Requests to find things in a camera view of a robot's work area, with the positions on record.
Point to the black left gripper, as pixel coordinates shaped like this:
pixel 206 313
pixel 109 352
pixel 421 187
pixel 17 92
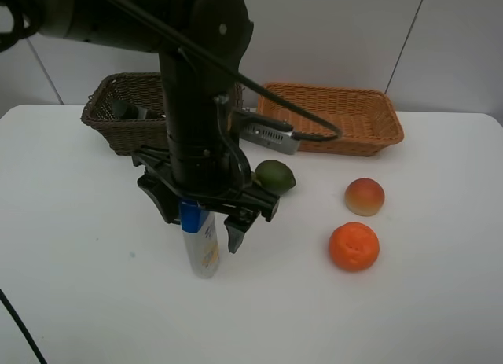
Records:
pixel 220 183

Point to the white blue-capped shampoo bottle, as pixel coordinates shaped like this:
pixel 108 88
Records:
pixel 200 237

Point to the green lime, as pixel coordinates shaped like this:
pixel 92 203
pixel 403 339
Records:
pixel 275 177

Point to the dark green pump bottle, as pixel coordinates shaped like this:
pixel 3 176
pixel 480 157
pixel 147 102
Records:
pixel 126 111

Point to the orange tangerine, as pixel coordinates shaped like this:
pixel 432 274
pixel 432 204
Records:
pixel 354 247

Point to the red yellow peach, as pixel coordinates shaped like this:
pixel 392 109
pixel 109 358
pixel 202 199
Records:
pixel 364 197

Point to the dark brown wicker basket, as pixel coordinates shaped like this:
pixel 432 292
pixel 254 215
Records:
pixel 125 136

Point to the orange wicker basket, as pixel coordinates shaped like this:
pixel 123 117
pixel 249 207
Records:
pixel 366 118

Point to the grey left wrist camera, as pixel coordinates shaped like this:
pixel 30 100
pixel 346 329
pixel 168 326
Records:
pixel 264 131

